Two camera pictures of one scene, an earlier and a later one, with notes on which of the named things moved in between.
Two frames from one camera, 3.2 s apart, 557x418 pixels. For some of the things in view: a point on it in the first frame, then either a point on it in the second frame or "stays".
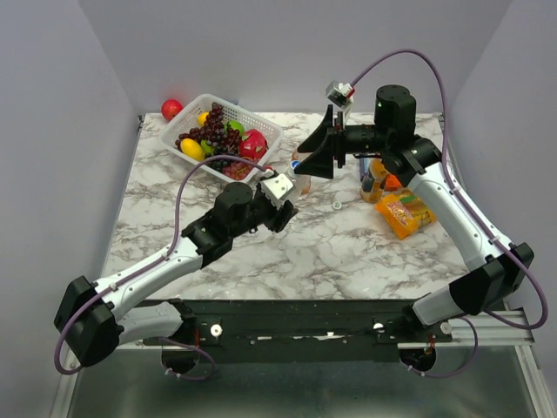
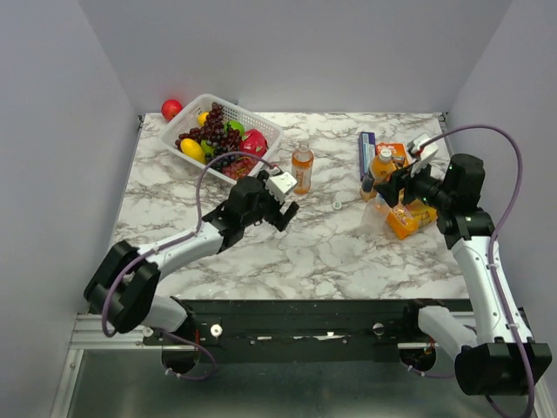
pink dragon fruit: x=253 y=144 stays
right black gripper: x=319 y=163 → x=402 y=178
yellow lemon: x=201 y=117 stays
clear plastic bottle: x=301 y=183 → x=376 y=215
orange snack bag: x=404 y=212 stays
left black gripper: x=277 y=223 stays
